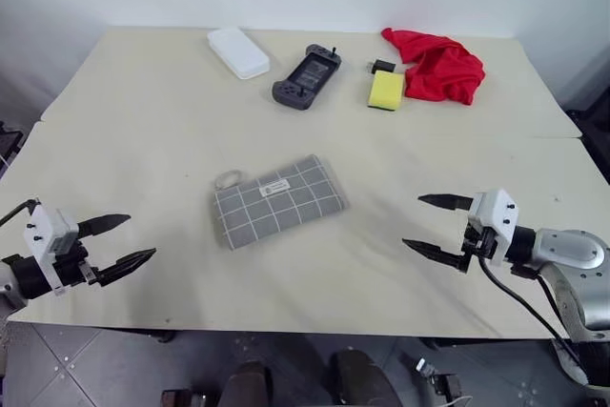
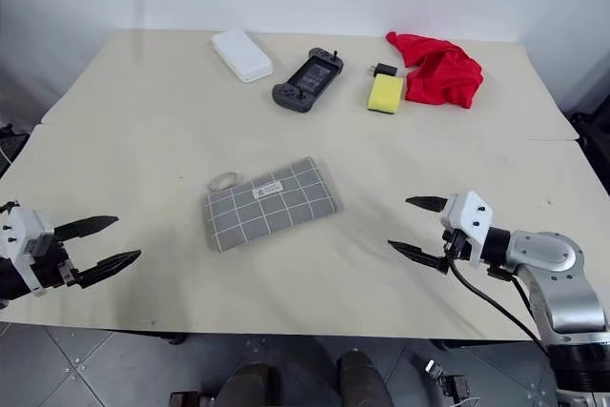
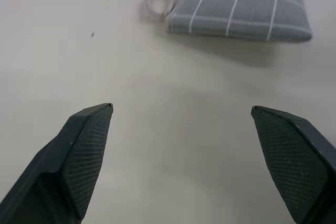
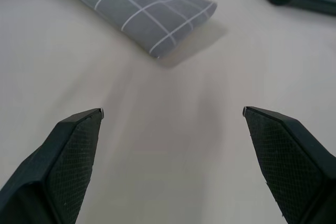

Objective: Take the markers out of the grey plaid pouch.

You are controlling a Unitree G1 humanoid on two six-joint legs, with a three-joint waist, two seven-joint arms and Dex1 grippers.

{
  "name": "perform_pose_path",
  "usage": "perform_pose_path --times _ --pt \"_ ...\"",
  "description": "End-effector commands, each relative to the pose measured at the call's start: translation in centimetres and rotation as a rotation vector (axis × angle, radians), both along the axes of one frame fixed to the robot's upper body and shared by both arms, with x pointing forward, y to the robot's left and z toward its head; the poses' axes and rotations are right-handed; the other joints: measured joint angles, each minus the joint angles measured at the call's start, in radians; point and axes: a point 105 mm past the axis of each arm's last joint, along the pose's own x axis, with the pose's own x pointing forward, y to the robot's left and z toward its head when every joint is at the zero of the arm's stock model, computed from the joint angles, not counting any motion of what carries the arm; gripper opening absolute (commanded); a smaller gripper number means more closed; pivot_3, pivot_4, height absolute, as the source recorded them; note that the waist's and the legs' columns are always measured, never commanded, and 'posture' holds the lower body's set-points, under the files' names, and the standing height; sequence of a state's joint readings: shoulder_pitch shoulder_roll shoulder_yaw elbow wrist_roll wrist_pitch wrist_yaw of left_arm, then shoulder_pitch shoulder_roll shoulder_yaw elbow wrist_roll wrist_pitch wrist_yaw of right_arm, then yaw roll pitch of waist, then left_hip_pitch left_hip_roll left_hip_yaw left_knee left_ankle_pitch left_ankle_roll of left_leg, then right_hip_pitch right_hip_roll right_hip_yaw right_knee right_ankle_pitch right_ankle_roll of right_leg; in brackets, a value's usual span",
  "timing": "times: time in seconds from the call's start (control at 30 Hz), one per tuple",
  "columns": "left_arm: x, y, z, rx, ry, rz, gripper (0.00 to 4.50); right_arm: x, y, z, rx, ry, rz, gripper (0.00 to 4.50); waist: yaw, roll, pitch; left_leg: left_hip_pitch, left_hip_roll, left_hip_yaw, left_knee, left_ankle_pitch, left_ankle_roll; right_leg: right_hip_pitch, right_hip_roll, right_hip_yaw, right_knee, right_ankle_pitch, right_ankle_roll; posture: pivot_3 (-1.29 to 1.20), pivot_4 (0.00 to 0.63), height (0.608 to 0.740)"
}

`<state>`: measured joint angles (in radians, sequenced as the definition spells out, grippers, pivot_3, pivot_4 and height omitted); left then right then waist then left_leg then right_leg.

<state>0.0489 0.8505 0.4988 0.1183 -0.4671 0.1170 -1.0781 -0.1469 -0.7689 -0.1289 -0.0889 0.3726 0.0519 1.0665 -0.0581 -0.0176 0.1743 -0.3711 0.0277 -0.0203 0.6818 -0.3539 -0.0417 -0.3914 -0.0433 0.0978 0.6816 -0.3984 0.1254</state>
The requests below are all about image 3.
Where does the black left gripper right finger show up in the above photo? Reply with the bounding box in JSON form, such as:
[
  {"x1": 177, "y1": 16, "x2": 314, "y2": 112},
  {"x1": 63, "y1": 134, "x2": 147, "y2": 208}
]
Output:
[{"x1": 250, "y1": 105, "x2": 336, "y2": 224}]

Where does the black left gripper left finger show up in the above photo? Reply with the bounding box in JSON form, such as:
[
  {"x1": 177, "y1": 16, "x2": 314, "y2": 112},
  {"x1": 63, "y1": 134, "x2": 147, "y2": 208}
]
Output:
[{"x1": 0, "y1": 102, "x2": 114, "y2": 224}]

